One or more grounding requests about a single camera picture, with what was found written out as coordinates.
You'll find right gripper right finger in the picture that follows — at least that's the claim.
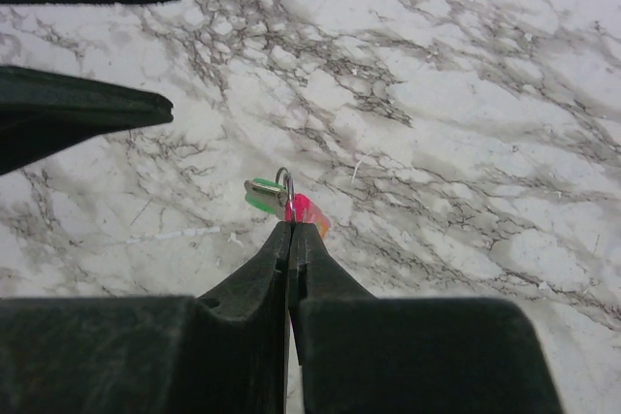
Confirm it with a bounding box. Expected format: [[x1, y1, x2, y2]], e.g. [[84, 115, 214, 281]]
[[289, 224, 563, 413]]

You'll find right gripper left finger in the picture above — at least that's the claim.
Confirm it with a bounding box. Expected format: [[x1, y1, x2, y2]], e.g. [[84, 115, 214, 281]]
[[1, 223, 291, 413]]

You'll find green key tag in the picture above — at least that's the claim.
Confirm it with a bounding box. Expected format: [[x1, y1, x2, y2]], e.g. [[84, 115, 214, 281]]
[[245, 175, 287, 217]]

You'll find pink key tag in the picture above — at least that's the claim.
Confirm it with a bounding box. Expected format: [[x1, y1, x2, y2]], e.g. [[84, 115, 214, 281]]
[[284, 193, 331, 239]]

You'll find silver key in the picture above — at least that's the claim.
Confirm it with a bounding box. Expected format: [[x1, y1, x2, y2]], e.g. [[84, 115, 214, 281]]
[[244, 179, 288, 207]]

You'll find metal keyring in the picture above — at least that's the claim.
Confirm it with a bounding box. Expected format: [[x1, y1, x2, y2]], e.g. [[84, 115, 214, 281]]
[[276, 167, 295, 213]]

